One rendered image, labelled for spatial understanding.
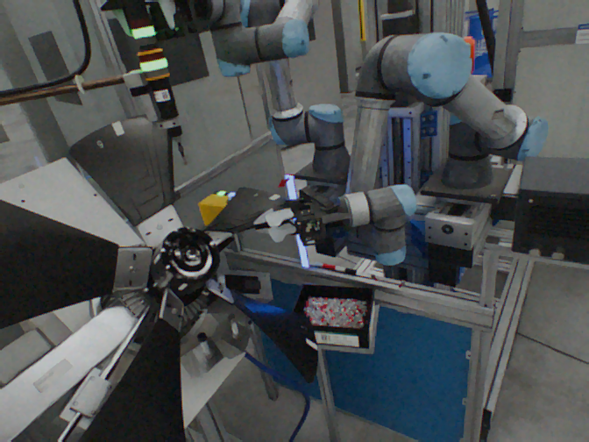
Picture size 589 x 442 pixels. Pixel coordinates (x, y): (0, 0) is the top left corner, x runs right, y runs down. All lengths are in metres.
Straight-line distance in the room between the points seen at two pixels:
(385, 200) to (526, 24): 1.57
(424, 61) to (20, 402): 0.92
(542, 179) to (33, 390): 1.00
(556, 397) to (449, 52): 1.61
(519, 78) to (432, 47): 1.54
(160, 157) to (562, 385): 1.88
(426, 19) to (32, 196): 1.20
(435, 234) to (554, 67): 1.30
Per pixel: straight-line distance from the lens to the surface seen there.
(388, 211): 0.88
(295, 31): 0.93
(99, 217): 1.09
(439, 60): 0.83
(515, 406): 2.03
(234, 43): 0.97
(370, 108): 0.95
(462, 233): 1.22
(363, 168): 0.97
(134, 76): 0.77
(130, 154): 0.92
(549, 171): 0.92
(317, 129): 1.43
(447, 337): 1.25
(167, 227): 0.85
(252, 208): 0.97
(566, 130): 2.41
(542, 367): 2.20
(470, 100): 0.96
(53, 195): 1.10
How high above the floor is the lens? 1.61
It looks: 29 degrees down
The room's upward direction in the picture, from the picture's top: 11 degrees counter-clockwise
